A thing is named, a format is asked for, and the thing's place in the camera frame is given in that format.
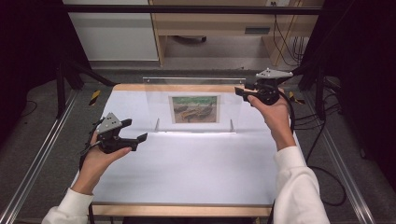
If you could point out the white table mat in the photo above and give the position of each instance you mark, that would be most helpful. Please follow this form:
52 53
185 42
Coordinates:
186 168

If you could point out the black curtain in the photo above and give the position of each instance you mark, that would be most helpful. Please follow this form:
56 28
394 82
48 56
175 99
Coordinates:
364 77
28 56

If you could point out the light wooden desk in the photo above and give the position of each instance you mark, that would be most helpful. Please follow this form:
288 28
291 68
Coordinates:
214 23

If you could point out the yellow black tape strip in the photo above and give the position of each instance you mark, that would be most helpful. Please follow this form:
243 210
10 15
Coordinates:
95 97
299 101

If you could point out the person's right hand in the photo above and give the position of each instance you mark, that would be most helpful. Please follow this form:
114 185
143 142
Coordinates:
277 121

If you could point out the aluminium floor rail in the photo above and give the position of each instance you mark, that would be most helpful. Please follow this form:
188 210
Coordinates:
40 149
342 165

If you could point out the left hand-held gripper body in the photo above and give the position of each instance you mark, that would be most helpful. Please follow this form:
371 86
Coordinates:
109 124

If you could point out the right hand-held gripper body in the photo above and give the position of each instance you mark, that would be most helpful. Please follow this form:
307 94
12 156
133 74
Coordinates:
267 90

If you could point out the wooden table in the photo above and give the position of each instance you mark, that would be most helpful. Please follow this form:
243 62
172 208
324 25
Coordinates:
174 211

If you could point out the clear acrylic photo frame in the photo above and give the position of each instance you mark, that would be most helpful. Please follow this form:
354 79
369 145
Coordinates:
155 102

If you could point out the black metal stand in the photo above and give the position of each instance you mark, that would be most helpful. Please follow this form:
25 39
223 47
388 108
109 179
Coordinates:
320 99
60 93

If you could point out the person's left hand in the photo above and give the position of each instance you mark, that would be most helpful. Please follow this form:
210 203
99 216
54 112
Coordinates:
93 168

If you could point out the black horizontal frame bar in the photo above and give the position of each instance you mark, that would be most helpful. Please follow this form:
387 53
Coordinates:
186 9

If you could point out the paper picture card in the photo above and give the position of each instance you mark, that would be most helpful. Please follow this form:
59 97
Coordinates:
194 109

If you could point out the white cabinet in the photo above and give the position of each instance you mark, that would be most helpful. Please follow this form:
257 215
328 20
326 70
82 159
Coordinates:
115 37

